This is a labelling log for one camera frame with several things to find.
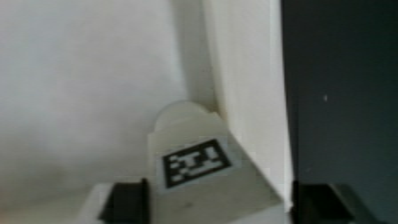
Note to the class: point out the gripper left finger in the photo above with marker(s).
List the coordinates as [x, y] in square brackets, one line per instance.
[118, 203]

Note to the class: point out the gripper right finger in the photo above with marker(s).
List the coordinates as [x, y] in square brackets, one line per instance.
[329, 205]

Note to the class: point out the white leg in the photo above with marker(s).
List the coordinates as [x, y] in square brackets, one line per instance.
[208, 187]

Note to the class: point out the white square table top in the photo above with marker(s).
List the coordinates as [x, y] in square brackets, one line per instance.
[103, 59]

